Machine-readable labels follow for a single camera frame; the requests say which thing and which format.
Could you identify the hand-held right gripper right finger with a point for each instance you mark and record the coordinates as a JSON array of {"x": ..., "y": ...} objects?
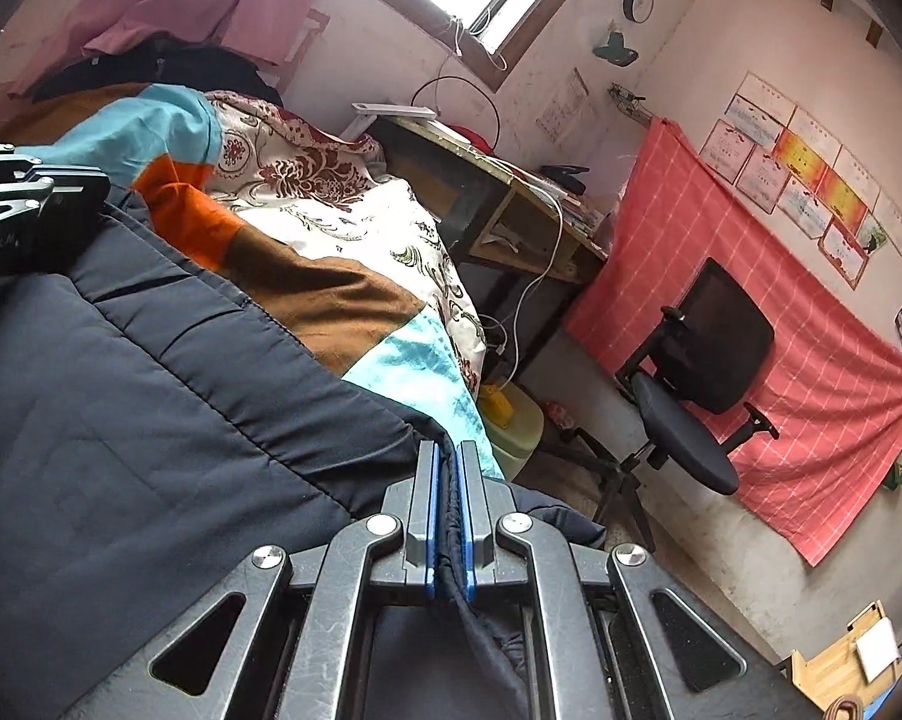
[{"x": 467, "y": 525}]

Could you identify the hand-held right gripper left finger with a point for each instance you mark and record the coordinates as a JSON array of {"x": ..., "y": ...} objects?
[{"x": 430, "y": 525}]

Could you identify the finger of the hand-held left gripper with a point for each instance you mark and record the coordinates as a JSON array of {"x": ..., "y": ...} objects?
[
  {"x": 0, "y": 156},
  {"x": 75, "y": 199}
]

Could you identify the black padded jacket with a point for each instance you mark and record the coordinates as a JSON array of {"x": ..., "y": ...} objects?
[{"x": 158, "y": 427}]

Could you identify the dark clothes heap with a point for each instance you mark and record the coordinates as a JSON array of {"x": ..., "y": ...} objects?
[{"x": 173, "y": 64}]

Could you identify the pale green bin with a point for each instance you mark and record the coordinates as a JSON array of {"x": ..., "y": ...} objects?
[{"x": 526, "y": 427}]

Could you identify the small yellow object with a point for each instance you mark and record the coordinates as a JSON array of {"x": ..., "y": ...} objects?
[{"x": 496, "y": 401}]

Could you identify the colourful patchwork blanket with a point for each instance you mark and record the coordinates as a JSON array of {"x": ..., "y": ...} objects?
[{"x": 331, "y": 300}]

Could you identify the floral quilt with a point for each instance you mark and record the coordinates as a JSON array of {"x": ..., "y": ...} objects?
[{"x": 323, "y": 187}]

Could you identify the black office chair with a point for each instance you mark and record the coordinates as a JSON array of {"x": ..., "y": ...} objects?
[{"x": 721, "y": 330}]

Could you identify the white desk lamp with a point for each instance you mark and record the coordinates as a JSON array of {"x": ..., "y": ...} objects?
[{"x": 394, "y": 112}]

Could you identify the pile of books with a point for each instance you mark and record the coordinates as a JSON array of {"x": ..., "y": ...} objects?
[{"x": 578, "y": 210}]

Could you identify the wooden desk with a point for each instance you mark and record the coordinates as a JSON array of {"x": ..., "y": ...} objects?
[{"x": 458, "y": 187}]

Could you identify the black stapler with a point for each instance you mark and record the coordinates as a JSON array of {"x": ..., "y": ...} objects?
[{"x": 567, "y": 176}]

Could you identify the wooden stool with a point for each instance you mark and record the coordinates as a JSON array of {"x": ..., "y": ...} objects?
[{"x": 826, "y": 667}]

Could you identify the red item on desk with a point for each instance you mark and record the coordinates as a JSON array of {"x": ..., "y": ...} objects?
[{"x": 475, "y": 139}]

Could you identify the red checked wall cloth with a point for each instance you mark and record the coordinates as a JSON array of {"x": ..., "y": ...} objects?
[{"x": 818, "y": 390}]

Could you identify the wall calendar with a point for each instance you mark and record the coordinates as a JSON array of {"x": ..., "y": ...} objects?
[{"x": 563, "y": 105}]

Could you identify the small green wall item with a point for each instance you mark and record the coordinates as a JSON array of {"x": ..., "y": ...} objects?
[{"x": 901, "y": 476}]

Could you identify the small wall shelf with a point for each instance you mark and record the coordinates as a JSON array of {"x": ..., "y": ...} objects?
[{"x": 629, "y": 100}]

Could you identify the group of wall certificates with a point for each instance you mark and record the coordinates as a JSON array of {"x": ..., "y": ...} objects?
[{"x": 803, "y": 172}]

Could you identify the round wall clock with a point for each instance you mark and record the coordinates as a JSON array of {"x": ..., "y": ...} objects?
[{"x": 638, "y": 1}]

